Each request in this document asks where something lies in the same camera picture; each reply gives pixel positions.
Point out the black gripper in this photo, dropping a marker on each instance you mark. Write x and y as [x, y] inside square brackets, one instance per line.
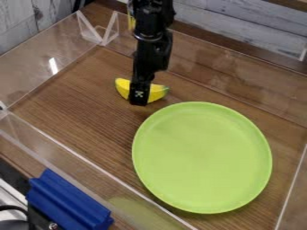
[154, 17]

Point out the yellow toy banana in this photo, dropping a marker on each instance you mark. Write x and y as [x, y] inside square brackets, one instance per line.
[158, 90]

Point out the green plate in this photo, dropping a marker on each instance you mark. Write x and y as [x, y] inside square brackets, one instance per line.
[202, 157]

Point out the yellow blue labelled can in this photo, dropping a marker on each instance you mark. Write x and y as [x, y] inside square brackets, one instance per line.
[131, 18]

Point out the blue plastic clamp block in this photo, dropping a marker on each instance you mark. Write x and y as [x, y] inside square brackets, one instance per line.
[72, 209]

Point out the clear acrylic triangular bracket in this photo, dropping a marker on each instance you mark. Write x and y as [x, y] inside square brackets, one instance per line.
[98, 34]

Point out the clear acrylic enclosure wall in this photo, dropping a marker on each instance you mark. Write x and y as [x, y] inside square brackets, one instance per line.
[33, 151]

